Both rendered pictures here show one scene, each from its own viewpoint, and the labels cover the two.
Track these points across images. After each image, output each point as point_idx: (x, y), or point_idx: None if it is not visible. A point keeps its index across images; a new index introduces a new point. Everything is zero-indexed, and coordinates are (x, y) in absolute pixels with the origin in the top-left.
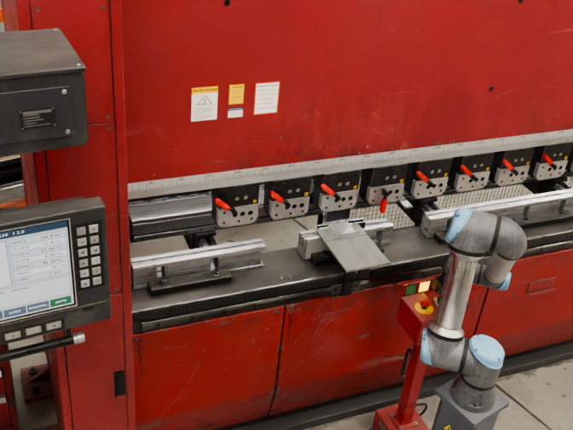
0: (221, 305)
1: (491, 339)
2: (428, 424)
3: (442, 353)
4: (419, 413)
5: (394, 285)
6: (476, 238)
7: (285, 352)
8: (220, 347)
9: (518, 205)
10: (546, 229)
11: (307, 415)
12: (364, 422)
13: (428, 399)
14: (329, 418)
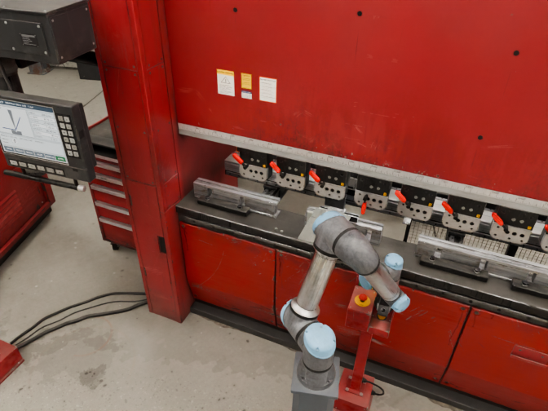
0: (231, 227)
1: (329, 333)
2: (385, 406)
3: (289, 320)
4: (386, 395)
5: None
6: (324, 237)
7: (278, 285)
8: (233, 257)
9: (520, 267)
10: (542, 302)
11: None
12: (341, 373)
13: (404, 391)
14: None
